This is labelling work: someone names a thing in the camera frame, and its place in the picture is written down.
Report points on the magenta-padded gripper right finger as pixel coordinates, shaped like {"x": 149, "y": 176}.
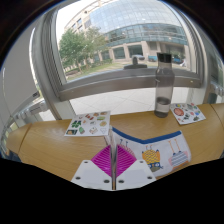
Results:
{"x": 131, "y": 171}

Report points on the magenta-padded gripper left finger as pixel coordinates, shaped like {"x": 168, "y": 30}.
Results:
{"x": 96, "y": 170}

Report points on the large white sticker sheet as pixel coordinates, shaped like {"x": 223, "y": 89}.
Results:
{"x": 88, "y": 124}

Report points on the small white sticker sheet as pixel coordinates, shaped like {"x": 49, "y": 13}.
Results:
{"x": 186, "y": 113}

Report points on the clear bottle with black cap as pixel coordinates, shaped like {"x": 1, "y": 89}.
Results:
{"x": 164, "y": 90}

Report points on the green tree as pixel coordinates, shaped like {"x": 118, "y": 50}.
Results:
{"x": 76, "y": 46}

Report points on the glass-fronted building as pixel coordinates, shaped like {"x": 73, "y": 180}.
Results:
{"x": 140, "y": 23}

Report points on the white window frame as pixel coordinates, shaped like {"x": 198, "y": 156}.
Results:
{"x": 110, "y": 83}

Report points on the white rail with clips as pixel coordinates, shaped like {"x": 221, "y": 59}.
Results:
{"x": 33, "y": 108}
{"x": 218, "y": 89}

